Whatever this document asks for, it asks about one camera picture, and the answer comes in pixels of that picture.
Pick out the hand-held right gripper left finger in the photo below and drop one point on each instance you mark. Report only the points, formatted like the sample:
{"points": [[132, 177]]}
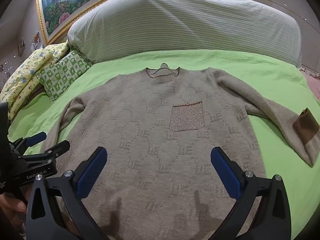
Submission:
{"points": [[92, 172]]}

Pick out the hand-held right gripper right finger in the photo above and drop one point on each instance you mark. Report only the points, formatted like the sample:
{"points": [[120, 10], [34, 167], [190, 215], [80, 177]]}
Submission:
{"points": [[226, 172]]}

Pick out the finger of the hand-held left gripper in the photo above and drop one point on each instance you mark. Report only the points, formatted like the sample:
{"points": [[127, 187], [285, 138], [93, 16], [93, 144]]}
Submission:
{"points": [[36, 138], [58, 148]]}

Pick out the person's left hand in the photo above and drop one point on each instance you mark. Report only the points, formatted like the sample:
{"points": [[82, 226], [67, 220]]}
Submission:
{"points": [[11, 207]]}

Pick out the yellow printed quilt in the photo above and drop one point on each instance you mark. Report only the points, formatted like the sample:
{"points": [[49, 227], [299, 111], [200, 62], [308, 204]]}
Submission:
{"points": [[27, 72]]}

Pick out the green checkered pillow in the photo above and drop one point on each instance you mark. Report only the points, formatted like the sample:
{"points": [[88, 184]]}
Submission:
{"points": [[62, 72]]}

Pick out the green bed sheet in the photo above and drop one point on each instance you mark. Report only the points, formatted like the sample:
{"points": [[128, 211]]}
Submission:
{"points": [[112, 65]]}

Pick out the pink cloth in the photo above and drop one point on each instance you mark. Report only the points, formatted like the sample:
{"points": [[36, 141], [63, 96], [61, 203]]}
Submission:
{"points": [[312, 80]]}

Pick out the gold framed floral painting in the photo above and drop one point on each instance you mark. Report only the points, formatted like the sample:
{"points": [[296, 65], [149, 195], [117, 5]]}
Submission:
{"points": [[65, 2]]}

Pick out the wall photo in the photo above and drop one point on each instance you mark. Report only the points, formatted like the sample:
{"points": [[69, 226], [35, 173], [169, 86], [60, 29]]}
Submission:
{"points": [[37, 40]]}

